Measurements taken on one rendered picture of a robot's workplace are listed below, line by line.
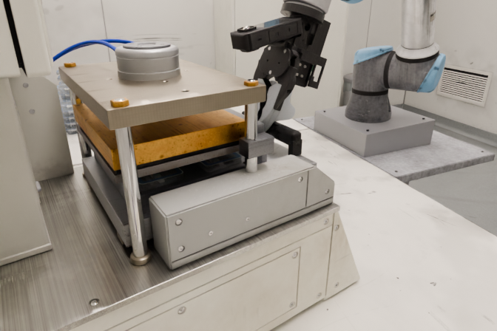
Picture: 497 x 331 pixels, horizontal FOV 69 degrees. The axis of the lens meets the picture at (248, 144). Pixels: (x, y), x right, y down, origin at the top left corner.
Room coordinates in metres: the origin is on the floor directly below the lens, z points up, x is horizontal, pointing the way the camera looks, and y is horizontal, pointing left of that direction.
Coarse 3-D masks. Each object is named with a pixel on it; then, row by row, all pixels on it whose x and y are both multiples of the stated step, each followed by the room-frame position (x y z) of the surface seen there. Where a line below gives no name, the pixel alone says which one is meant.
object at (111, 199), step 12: (276, 144) 0.58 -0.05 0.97; (264, 156) 0.49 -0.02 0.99; (276, 156) 0.53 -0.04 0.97; (300, 156) 0.53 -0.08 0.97; (84, 168) 0.50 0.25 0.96; (96, 168) 0.48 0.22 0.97; (96, 180) 0.44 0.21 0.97; (108, 180) 0.44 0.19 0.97; (96, 192) 0.45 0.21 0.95; (108, 192) 0.41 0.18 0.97; (108, 204) 0.39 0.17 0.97; (120, 204) 0.38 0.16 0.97; (120, 216) 0.35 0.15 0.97; (144, 216) 0.35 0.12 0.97; (120, 228) 0.35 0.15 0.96; (120, 240) 0.36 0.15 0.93
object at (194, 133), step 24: (96, 120) 0.44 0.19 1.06; (168, 120) 0.44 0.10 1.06; (192, 120) 0.44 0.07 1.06; (216, 120) 0.44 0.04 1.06; (240, 120) 0.44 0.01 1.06; (96, 144) 0.40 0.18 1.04; (144, 144) 0.36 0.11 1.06; (168, 144) 0.38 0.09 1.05; (192, 144) 0.39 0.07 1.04; (216, 144) 0.41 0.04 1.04; (120, 168) 0.35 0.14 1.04; (144, 168) 0.36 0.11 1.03; (168, 168) 0.38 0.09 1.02
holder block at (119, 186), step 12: (180, 168) 0.43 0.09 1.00; (192, 168) 0.43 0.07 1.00; (228, 168) 0.43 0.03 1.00; (240, 168) 0.44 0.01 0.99; (180, 180) 0.40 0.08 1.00; (192, 180) 0.40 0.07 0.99; (120, 192) 0.40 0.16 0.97; (144, 192) 0.37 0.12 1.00; (156, 192) 0.37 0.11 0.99; (144, 204) 0.36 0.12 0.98
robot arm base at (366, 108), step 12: (360, 96) 1.15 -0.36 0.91; (372, 96) 1.13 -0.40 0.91; (384, 96) 1.14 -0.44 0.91; (348, 108) 1.17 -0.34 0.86; (360, 108) 1.14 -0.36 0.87; (372, 108) 1.12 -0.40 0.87; (384, 108) 1.13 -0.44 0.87; (360, 120) 1.12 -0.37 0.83; (372, 120) 1.11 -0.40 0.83; (384, 120) 1.12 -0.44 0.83
